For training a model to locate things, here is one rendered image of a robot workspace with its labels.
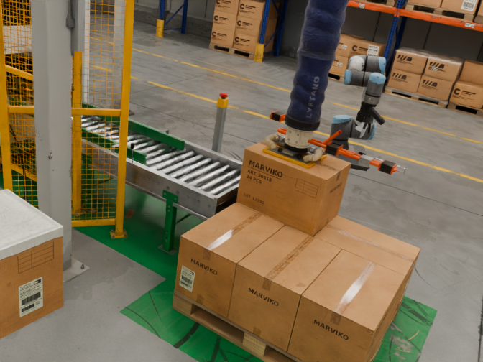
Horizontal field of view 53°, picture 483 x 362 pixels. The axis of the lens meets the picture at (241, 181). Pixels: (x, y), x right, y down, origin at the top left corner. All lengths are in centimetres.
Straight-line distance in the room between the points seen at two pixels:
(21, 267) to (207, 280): 123
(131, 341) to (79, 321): 35
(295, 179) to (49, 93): 151
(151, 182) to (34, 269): 166
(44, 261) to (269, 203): 162
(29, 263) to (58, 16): 137
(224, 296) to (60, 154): 128
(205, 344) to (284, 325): 52
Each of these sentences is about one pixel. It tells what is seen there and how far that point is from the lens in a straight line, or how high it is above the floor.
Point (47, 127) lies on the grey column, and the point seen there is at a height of 105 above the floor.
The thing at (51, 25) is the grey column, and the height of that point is 161.
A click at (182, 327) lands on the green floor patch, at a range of 308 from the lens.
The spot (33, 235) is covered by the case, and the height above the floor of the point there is 102.
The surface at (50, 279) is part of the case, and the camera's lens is 213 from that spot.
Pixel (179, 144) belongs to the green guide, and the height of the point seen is 60.
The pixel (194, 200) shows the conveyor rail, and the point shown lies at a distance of 333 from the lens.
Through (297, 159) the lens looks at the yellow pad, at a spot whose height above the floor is 97.
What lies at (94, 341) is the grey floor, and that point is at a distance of 299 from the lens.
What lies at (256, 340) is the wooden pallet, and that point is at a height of 12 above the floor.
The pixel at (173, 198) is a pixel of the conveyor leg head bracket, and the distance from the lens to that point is 345.
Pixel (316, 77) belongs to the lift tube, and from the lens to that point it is 298.
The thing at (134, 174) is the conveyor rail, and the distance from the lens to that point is 364.
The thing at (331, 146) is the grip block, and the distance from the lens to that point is 308.
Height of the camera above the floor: 208
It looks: 25 degrees down
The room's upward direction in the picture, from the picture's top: 9 degrees clockwise
